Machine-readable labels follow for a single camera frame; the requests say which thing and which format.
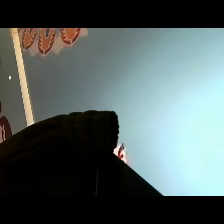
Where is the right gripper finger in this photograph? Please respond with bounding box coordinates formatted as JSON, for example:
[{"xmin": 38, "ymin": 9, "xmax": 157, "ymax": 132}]
[{"xmin": 96, "ymin": 150, "xmax": 164, "ymax": 197}]

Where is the black garment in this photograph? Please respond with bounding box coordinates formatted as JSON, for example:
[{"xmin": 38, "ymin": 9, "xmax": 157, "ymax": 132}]
[{"xmin": 0, "ymin": 109, "xmax": 120, "ymax": 197}]

